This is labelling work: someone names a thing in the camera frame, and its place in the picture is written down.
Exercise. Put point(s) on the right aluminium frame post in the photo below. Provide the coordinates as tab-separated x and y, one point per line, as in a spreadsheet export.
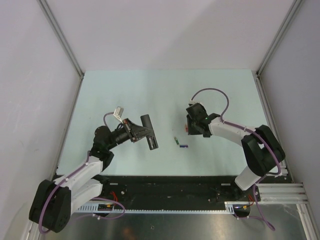
280	34

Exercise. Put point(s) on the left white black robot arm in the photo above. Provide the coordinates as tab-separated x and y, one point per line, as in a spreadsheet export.
56	200

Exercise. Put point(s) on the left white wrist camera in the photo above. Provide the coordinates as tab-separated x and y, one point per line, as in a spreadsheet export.
118	112

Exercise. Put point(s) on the red AAA battery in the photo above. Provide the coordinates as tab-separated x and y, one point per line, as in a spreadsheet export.
186	127

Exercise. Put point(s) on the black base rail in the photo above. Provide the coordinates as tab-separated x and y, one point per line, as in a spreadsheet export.
172	193

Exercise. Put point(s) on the black remote control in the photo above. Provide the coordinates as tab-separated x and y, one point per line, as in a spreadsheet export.
150	137

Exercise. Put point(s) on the aluminium frame post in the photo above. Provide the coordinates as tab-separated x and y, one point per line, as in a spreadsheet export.
54	24
280	34

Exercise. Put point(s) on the green AAA battery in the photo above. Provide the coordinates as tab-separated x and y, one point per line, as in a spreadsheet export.
176	140

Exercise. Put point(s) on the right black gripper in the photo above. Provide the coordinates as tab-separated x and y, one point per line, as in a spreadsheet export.
191	131

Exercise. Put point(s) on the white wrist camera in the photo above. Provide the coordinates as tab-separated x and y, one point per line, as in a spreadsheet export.
118	112
193	101

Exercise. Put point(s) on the left aluminium frame post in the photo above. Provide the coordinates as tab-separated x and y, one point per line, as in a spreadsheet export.
54	24

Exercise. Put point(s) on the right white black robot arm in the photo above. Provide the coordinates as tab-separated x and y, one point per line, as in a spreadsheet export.
261	149

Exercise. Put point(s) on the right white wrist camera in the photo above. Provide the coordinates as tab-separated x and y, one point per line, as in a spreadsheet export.
193	101

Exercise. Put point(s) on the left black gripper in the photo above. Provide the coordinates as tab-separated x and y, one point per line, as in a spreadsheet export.
136	132

